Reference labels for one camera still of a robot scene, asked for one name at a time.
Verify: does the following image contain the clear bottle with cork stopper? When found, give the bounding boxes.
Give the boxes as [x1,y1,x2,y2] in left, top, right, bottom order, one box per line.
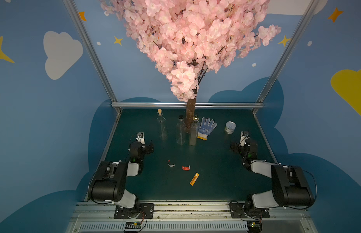
[157,109,168,141]

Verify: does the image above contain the clear bottle with black cap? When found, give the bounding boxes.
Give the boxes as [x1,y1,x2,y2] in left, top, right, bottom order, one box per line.
[176,115,186,145]

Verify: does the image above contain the tall clear bottle gold stopper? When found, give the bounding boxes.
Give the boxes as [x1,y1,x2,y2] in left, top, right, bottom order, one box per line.
[189,115,199,146]

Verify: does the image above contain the orange yellow bottle label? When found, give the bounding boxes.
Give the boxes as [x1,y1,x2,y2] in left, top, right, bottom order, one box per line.
[190,173,200,186]

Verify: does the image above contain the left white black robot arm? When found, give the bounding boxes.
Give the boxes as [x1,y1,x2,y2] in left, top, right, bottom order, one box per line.
[88,141,154,212]

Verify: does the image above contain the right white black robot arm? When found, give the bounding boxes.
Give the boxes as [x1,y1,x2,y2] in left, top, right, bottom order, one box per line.
[230,138,317,211]

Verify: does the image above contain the small metal tin can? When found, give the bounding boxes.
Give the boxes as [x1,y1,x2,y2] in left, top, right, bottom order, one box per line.
[224,121,236,135]

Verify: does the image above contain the blue dotted white work glove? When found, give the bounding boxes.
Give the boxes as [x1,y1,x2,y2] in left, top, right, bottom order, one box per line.
[197,117,217,140]

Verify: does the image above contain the left small circuit board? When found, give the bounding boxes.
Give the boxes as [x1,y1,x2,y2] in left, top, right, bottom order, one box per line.
[124,222,142,233]

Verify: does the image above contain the small circuit board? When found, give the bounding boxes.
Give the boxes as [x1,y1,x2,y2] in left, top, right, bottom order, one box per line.
[124,222,142,233]
[247,221,263,233]

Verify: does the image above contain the right small circuit board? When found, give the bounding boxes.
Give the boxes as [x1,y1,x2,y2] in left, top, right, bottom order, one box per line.
[247,221,263,233]

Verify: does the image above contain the pink cherry blossom tree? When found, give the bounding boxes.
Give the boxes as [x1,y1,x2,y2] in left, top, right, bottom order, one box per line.
[100,0,281,127]

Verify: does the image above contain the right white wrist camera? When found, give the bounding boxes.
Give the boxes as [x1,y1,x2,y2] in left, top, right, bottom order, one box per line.
[240,131,249,146]

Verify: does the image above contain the aluminium back frame bar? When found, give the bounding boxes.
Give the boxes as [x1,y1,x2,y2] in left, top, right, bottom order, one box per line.
[111,102,264,109]

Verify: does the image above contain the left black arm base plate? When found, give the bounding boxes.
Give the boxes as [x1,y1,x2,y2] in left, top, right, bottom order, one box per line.
[113,203,155,219]

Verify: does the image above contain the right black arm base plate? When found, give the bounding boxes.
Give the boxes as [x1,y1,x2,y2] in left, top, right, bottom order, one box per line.
[228,202,270,220]

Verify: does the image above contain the aluminium front rail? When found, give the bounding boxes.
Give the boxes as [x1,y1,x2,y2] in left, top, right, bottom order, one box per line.
[66,201,317,233]

